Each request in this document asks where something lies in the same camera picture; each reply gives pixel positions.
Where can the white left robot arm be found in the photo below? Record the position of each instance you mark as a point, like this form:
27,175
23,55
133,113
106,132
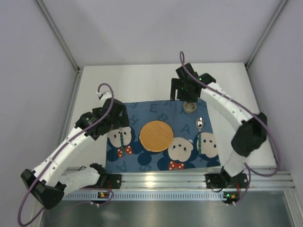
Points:
48,183

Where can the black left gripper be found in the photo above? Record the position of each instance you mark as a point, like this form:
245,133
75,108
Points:
119,117

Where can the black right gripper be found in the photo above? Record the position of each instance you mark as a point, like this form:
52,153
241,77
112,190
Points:
185,95

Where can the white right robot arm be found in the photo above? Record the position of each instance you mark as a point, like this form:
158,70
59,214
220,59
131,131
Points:
250,132

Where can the left aluminium frame post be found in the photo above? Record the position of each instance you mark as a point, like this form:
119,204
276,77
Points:
55,30

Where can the right aluminium frame post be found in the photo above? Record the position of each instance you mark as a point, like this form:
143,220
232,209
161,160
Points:
265,34

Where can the metal fork patterned handle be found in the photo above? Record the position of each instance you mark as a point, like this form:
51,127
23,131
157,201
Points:
122,141

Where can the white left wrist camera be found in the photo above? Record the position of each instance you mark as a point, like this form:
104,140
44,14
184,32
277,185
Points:
105,95

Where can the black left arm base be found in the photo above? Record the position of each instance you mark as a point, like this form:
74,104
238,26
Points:
110,181

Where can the aluminium frame post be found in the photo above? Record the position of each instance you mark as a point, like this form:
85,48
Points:
55,30
265,34

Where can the round wooden plate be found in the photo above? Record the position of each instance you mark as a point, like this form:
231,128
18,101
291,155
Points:
156,136

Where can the aluminium mounting rail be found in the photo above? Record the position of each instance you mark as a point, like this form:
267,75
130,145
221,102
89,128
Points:
194,179

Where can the small clear glass cup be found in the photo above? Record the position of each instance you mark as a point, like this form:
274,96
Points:
189,107

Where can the blue cartoon placemat cloth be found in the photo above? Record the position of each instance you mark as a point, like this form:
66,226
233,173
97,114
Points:
181,154

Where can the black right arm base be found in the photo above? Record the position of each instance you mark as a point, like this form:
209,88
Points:
220,181

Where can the metal spoon patterned handle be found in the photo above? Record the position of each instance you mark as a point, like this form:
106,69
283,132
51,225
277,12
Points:
199,125

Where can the slotted grey cable duct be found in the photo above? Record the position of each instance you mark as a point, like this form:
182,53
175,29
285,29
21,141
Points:
151,196

